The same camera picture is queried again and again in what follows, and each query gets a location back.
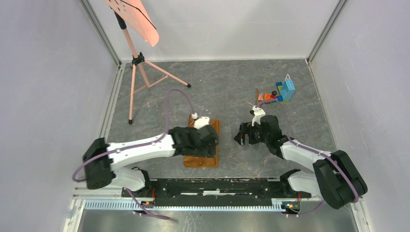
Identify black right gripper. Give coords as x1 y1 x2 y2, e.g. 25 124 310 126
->
234 121 270 146

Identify pink music stand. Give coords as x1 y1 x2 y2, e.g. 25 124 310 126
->
103 0 193 125

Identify colourful toy brick build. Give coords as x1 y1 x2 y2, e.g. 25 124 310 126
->
264 74 296 104

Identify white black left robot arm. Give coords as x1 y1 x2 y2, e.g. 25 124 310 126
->
82 125 219 197

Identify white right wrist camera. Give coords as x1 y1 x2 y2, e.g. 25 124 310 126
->
250 105 266 126

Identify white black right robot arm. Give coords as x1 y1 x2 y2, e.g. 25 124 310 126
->
234 115 368 209

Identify orange cloth napkin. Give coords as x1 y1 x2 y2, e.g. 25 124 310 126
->
183 119 221 168

